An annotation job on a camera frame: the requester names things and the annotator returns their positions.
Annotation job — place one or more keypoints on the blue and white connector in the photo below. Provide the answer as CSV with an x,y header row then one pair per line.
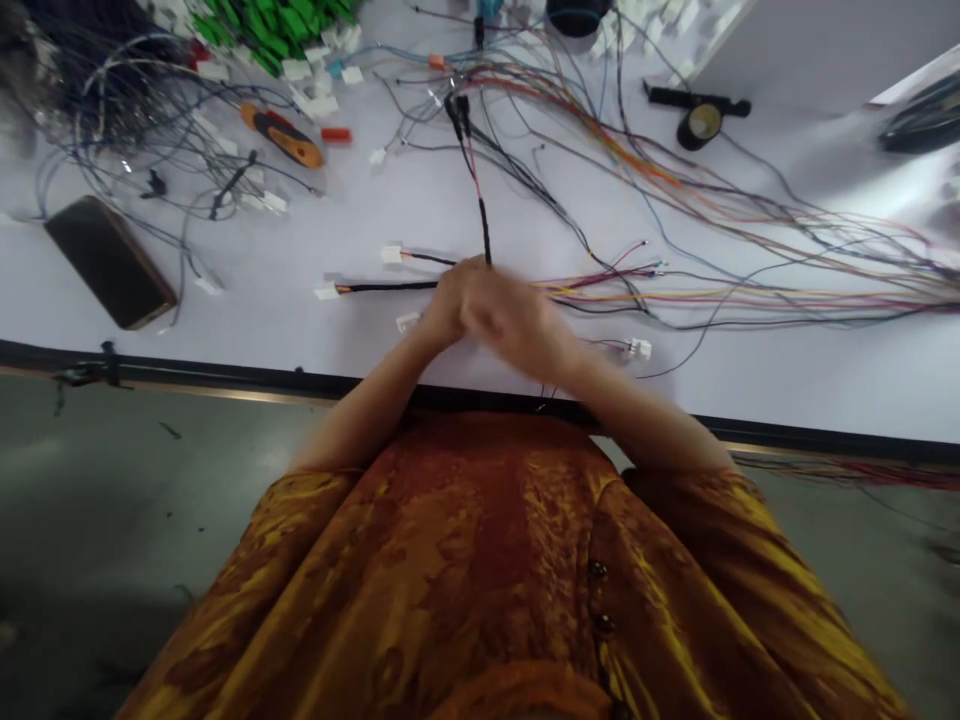
x,y
345,73

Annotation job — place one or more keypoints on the black cylindrical container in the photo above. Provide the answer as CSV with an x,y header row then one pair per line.
x,y
574,16

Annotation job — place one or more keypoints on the person's left fingers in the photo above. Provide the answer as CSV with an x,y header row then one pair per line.
x,y
461,277

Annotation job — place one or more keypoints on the person's left hand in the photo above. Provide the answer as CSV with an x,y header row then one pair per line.
x,y
450,300

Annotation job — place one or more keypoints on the black flat device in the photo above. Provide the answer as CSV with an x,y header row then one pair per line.
x,y
919,131

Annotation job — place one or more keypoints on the pile of white connectors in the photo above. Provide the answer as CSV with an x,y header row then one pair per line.
x,y
645,26

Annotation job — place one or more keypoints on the orange and black hand tool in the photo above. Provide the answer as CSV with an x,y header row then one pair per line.
x,y
289,139

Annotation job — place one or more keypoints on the black bar tool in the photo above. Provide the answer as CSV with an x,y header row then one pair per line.
x,y
667,96

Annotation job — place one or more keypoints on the person's body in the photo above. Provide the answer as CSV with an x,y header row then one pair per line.
x,y
487,585

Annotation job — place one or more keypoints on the pile of green connectors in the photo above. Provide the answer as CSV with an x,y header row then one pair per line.
x,y
270,30

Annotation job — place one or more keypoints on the brown smartphone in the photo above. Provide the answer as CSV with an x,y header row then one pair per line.
x,y
109,262

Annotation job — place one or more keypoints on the person's right hand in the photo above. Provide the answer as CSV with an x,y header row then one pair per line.
x,y
517,319

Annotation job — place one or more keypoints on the black tape roll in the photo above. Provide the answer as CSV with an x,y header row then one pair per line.
x,y
686,135

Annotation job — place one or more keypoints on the orange connector block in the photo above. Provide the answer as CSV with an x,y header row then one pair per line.
x,y
336,135

